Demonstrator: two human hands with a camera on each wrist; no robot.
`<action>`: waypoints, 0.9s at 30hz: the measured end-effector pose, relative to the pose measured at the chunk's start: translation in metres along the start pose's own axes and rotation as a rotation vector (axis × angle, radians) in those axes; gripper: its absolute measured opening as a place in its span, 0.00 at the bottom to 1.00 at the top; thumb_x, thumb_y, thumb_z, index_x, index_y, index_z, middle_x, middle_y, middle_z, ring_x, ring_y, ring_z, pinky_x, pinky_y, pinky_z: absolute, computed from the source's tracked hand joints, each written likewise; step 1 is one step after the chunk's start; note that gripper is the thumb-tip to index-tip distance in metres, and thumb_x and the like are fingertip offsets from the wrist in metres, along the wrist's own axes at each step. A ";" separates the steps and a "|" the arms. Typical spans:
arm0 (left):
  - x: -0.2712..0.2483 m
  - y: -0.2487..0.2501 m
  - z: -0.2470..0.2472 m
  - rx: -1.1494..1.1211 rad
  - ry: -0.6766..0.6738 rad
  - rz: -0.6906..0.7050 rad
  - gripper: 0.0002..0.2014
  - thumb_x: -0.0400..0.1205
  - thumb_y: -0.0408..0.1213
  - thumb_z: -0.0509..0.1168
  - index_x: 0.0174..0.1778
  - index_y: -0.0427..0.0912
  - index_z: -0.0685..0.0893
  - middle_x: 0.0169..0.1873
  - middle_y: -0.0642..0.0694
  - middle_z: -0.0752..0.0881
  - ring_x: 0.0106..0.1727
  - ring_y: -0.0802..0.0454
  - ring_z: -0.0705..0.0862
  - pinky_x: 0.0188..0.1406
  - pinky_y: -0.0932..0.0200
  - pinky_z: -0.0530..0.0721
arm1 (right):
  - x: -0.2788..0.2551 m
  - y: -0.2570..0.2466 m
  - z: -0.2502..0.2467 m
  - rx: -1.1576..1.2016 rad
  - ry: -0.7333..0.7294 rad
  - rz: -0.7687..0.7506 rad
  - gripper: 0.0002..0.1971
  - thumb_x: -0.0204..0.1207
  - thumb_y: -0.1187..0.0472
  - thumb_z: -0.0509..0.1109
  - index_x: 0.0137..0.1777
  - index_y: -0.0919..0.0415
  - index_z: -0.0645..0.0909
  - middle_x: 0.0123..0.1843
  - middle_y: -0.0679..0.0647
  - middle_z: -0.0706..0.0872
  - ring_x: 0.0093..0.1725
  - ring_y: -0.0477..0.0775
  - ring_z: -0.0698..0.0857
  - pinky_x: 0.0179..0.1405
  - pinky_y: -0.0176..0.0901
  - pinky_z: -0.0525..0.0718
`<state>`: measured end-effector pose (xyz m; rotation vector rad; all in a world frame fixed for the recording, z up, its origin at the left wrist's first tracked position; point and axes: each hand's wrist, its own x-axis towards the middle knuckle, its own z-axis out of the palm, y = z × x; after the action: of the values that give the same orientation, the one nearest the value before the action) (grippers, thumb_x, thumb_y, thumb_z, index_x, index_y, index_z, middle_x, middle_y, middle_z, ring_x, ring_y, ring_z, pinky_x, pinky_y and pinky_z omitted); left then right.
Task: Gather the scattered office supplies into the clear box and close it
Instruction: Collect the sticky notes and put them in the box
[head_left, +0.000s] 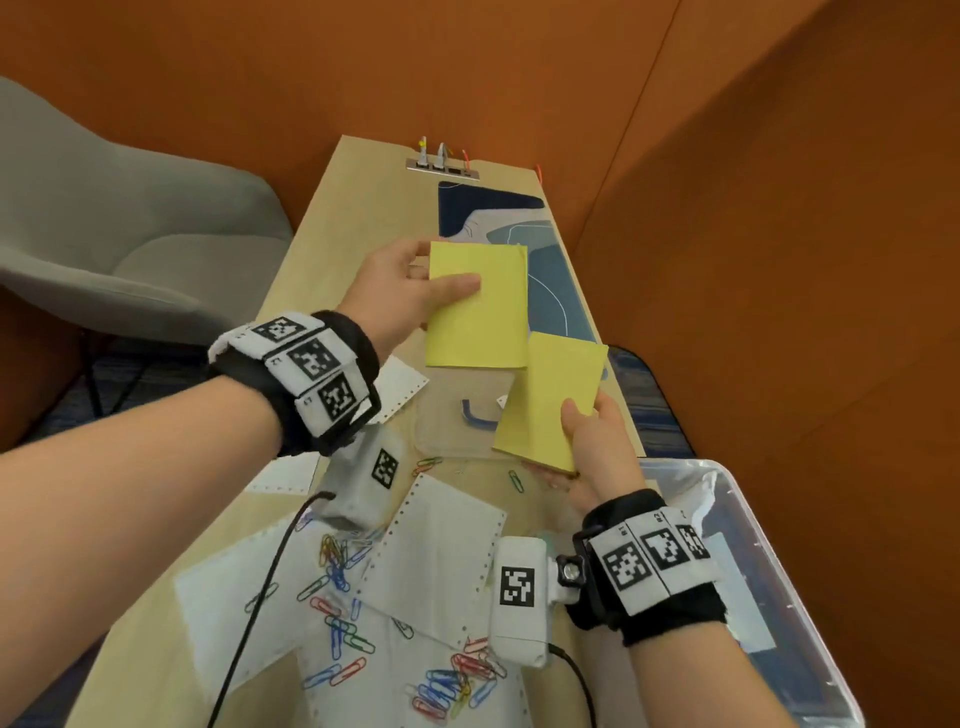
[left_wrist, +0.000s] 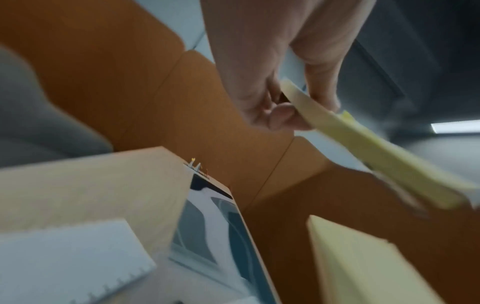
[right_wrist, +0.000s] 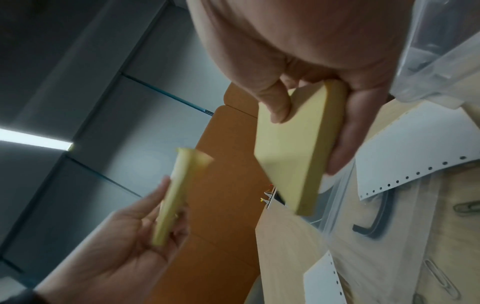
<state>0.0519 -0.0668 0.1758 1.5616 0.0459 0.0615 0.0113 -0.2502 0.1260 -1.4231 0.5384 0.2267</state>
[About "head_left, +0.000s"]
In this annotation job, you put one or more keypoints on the black right wristband with markers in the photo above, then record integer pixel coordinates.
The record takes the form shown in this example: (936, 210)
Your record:
(652, 562)

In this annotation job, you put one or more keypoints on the person's right hand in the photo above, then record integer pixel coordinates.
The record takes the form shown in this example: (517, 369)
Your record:
(607, 465)

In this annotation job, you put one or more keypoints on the clear plastic storage bin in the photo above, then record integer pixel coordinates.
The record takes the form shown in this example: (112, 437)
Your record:
(795, 600)

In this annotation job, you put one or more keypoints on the person's left hand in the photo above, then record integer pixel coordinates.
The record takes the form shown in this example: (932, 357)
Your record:
(382, 300)

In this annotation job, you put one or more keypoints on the white plug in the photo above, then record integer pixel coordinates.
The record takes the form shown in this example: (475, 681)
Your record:
(441, 157)

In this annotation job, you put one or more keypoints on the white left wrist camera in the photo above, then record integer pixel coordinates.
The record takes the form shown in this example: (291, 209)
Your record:
(360, 480)

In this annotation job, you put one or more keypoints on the white card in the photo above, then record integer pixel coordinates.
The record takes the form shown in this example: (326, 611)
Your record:
(739, 592)

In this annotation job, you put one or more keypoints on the black wristband with markers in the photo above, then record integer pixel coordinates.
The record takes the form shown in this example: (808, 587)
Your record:
(315, 360)
(652, 562)

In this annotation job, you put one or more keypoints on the silver socket panel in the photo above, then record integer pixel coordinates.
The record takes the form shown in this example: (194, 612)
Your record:
(442, 168)

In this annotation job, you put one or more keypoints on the light wooden table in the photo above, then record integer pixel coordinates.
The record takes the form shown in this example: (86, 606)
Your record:
(352, 195)

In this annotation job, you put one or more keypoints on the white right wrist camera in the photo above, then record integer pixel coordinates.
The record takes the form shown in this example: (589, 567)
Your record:
(517, 615)

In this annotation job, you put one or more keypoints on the plug with yellow tag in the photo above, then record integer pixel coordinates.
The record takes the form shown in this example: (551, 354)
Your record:
(423, 154)

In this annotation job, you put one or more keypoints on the grey upholstered armchair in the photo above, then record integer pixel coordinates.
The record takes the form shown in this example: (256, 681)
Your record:
(112, 247)

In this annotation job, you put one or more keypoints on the yellow sticky note pad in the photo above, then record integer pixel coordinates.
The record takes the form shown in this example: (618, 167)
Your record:
(480, 330)
(547, 397)

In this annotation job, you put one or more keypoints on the pile of coloured paper clips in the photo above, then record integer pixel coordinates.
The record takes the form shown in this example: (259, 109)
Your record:
(446, 686)

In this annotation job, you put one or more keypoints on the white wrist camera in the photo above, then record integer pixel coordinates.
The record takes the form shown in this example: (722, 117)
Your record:
(517, 615)
(360, 480)

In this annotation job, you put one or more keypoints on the blue patterned desk mat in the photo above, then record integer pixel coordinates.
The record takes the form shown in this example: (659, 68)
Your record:
(555, 300)

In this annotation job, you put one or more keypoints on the black left wristband with markers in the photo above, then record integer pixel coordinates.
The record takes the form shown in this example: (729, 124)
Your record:
(315, 360)

